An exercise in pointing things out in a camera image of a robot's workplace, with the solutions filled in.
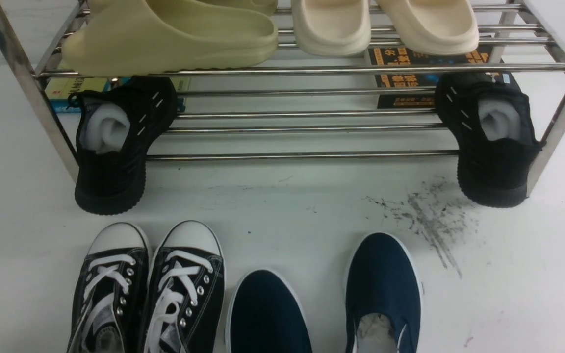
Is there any steel shoe rack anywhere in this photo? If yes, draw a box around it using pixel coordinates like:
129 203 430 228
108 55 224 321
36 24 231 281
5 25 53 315
0 0 565 196

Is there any navy slip-on shoe left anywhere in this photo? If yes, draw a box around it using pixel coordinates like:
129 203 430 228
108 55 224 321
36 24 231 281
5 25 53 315
225 269 312 353

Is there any navy slip-on shoe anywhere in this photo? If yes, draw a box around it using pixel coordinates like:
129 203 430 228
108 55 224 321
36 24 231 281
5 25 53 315
225 269 312 353
344 232 422 353

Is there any navy slip-on shoe right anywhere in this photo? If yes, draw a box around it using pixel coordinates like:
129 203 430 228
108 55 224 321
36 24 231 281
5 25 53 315
344 232 422 353

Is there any black canvas lace-up sneaker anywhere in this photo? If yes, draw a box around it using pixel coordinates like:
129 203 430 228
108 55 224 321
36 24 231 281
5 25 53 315
139 220 226 353

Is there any cream foam slide left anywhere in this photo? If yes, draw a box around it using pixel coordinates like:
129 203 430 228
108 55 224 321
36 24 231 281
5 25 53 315
290 0 371 57

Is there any cream foam slide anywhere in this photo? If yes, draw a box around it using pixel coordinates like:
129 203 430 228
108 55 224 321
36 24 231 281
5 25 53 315
376 0 479 55
290 0 371 57

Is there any black knit sneaker left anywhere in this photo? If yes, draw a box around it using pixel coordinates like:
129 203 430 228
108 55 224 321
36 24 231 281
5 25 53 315
69 76 179 215

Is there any black knit sneaker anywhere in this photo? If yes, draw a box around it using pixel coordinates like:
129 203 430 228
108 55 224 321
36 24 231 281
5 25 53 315
69 76 179 215
434 72 545 208

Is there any cream foam slide right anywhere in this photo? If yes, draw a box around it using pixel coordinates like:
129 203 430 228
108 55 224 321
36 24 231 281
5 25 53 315
376 0 479 55

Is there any black knit sneaker right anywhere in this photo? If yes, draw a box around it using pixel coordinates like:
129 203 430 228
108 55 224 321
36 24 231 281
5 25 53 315
434 72 545 208

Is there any black canvas sneaker outer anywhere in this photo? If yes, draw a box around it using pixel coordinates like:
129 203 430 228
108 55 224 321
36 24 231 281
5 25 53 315
67 223 151 353

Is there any olive green foam slide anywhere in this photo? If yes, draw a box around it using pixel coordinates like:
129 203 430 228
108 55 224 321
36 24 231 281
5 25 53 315
61 0 279 77

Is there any black orange printed box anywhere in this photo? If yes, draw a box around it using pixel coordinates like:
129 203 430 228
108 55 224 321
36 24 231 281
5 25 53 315
365 46 531 124

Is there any yellow blue printed box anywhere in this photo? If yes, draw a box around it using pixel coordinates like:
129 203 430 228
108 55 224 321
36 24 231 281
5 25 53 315
45 76 192 114

